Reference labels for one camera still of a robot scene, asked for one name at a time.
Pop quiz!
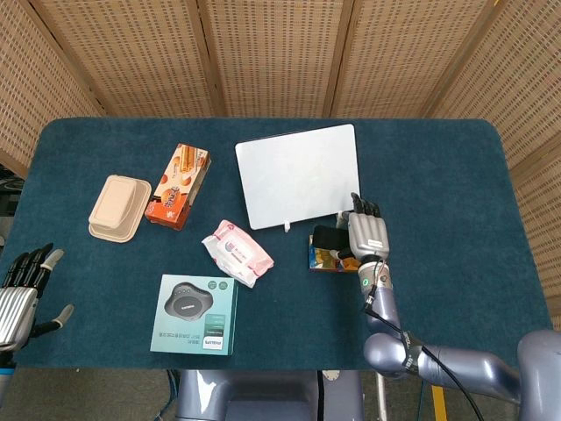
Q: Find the orange biscuit box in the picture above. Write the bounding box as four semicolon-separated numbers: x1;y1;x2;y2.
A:
144;143;212;232

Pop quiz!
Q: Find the white tablet stand board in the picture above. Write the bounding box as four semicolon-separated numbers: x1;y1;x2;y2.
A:
234;123;361;232

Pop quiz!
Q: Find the grey robot torso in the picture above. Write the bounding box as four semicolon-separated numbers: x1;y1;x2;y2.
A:
174;369;365;421

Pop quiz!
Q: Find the blue carpet table mat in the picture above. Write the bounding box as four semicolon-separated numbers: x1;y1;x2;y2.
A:
0;117;558;372

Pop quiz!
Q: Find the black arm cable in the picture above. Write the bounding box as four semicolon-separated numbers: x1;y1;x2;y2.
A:
361;260;486;421

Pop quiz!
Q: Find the pink wet wipes pack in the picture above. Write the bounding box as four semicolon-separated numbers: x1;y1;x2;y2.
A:
201;218;275;289

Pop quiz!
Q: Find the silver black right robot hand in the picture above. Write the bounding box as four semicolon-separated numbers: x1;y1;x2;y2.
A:
328;191;391;260

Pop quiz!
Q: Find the beige lidded lunch container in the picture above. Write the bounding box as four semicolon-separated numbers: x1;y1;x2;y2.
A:
88;174;153;243

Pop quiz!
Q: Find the teal speaker product box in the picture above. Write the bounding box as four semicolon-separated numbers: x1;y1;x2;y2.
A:
149;274;240;357

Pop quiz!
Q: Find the orange colourful flat box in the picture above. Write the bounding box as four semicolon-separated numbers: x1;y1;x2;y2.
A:
308;234;365;274

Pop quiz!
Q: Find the black velcro strap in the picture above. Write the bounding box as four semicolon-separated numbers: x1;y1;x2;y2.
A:
396;331;424;376

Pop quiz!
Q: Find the metal table leg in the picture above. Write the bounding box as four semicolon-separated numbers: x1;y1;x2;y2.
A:
374;376;389;421

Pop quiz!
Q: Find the rattan folding screen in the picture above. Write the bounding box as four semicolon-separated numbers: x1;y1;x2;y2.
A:
0;0;561;308

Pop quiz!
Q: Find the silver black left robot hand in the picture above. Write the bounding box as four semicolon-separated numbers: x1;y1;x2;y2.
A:
0;242;75;352

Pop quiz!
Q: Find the black equipment behind table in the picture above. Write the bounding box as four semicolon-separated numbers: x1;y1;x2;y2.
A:
0;162;25;246

